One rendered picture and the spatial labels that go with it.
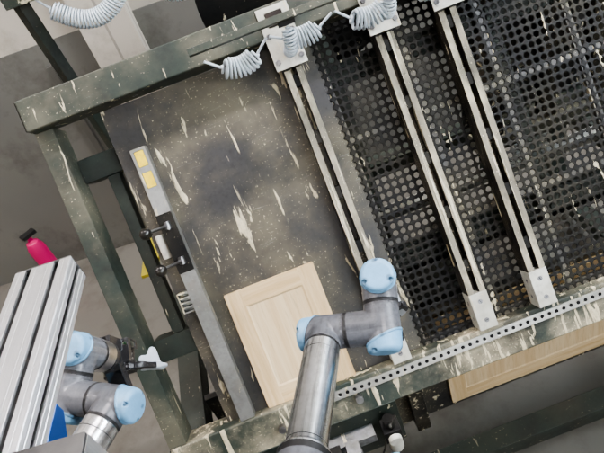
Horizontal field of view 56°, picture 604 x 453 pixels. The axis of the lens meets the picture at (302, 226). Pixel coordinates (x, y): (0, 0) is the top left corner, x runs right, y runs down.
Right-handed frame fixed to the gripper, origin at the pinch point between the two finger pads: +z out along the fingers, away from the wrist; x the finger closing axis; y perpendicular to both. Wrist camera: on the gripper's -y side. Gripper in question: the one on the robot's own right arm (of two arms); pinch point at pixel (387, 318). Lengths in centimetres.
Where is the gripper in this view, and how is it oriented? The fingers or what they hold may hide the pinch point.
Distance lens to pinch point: 152.6
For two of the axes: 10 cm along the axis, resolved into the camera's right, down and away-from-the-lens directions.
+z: 1.9, 3.6, 9.1
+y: -2.5, -8.8, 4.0
